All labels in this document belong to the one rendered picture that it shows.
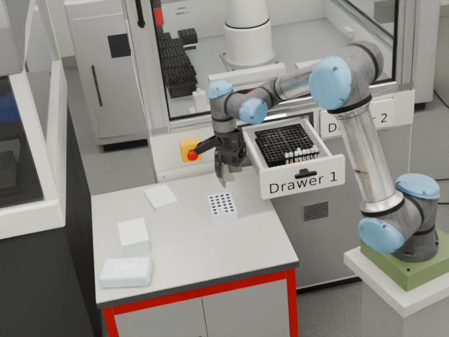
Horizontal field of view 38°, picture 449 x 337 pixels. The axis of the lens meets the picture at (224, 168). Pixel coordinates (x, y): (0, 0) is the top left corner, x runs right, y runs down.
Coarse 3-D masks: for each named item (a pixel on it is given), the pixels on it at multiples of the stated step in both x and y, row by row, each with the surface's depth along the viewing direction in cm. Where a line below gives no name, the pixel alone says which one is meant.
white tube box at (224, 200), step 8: (224, 192) 227; (208, 200) 224; (216, 200) 225; (224, 200) 223; (232, 200) 223; (216, 208) 219; (224, 208) 220; (232, 208) 219; (216, 216) 216; (224, 216) 217; (232, 216) 217
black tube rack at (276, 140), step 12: (264, 132) 239; (276, 132) 238; (288, 132) 237; (300, 132) 237; (264, 144) 232; (276, 144) 231; (288, 144) 230; (300, 144) 229; (312, 144) 228; (264, 156) 230; (276, 156) 224
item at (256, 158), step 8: (296, 120) 246; (304, 120) 246; (248, 128) 244; (256, 128) 243; (264, 128) 244; (304, 128) 248; (312, 128) 239; (248, 136) 239; (312, 136) 239; (248, 144) 235; (256, 144) 245; (320, 144) 230; (248, 152) 237; (256, 152) 228; (320, 152) 232; (328, 152) 224; (256, 160) 225; (264, 160) 234; (256, 168) 227; (264, 168) 219
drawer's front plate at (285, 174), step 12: (336, 156) 215; (276, 168) 212; (288, 168) 213; (300, 168) 214; (312, 168) 214; (324, 168) 215; (336, 168) 216; (264, 180) 213; (276, 180) 214; (288, 180) 215; (300, 180) 216; (312, 180) 217; (324, 180) 218; (264, 192) 215; (276, 192) 216; (288, 192) 217; (300, 192) 218
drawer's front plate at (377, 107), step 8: (376, 104) 245; (384, 104) 245; (392, 104) 246; (320, 112) 243; (376, 112) 247; (384, 112) 247; (392, 112) 248; (320, 120) 245; (328, 120) 244; (336, 120) 245; (376, 120) 248; (384, 120) 249; (392, 120) 250; (320, 128) 247; (328, 128) 246; (336, 128) 247; (328, 136) 248
